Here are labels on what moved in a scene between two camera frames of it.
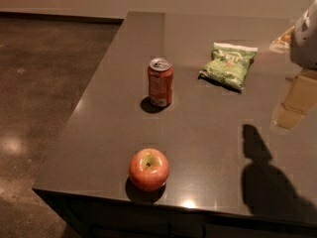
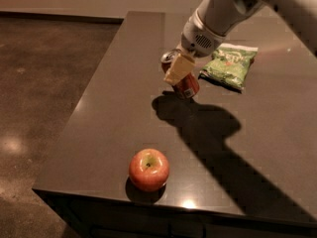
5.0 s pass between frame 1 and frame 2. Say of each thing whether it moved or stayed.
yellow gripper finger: moved
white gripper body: moved
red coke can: moved
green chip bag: stayed
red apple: stayed
